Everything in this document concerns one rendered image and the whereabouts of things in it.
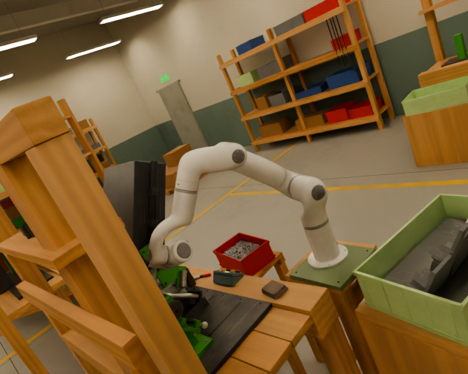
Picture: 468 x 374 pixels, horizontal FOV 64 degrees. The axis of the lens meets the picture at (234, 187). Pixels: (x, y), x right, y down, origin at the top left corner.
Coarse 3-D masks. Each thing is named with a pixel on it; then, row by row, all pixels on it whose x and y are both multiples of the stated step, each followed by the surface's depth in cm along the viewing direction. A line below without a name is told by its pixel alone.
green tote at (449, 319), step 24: (432, 216) 166; (456, 216) 167; (408, 240) 158; (360, 264) 146; (384, 264) 151; (384, 288) 134; (408, 288) 124; (384, 312) 141; (408, 312) 129; (432, 312) 120; (456, 312) 112; (456, 336) 117
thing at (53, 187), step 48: (48, 144) 85; (48, 192) 121; (96, 192) 92; (0, 240) 198; (48, 240) 120; (96, 240) 91; (48, 288) 212; (96, 288) 128; (144, 288) 99; (144, 336) 101
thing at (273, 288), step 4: (272, 280) 167; (268, 284) 165; (272, 284) 164; (276, 284) 163; (280, 284) 162; (284, 284) 161; (264, 288) 164; (268, 288) 163; (272, 288) 162; (276, 288) 160; (280, 288) 159; (284, 288) 160; (264, 292) 164; (268, 292) 160; (272, 292) 159; (276, 292) 158; (280, 292) 159; (272, 296) 159; (276, 296) 158
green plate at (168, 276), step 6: (144, 252) 171; (144, 258) 170; (162, 270) 173; (168, 270) 174; (174, 270) 176; (156, 276) 171; (162, 276) 172; (168, 276) 174; (174, 276) 175; (162, 282) 171; (168, 282) 173
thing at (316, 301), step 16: (192, 272) 214; (208, 272) 206; (208, 288) 191; (224, 288) 184; (240, 288) 178; (256, 288) 172; (288, 288) 162; (304, 288) 157; (320, 288) 153; (272, 304) 158; (288, 304) 152; (304, 304) 148; (320, 304) 147; (320, 320) 147; (336, 320) 153; (320, 336) 147
